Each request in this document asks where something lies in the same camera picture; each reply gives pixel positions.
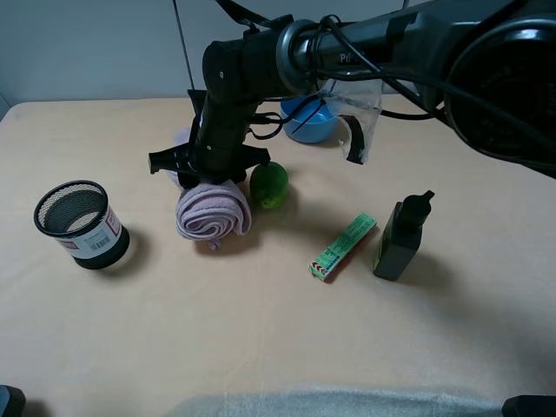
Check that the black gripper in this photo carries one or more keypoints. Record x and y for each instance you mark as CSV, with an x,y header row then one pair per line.
x,y
215,151

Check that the pink towel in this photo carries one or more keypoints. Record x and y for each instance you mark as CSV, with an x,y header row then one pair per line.
x,y
209,212

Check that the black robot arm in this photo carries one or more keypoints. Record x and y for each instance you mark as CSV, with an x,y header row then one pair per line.
x,y
486,69

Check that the green lime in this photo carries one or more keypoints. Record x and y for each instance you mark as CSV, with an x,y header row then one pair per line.
x,y
268,185

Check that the blue plastic bowl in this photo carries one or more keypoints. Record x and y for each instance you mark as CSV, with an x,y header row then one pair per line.
x,y
313,123

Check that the black mesh pen cup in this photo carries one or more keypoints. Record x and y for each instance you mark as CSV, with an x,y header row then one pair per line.
x,y
78,216

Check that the green chewing gum pack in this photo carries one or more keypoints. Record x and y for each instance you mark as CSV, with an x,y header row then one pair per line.
x,y
327,264

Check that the clear plastic wrap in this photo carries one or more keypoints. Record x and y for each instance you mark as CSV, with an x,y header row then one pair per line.
x,y
356,106

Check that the dark green pump bottle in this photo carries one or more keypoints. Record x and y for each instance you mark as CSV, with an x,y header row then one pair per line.
x,y
402,235

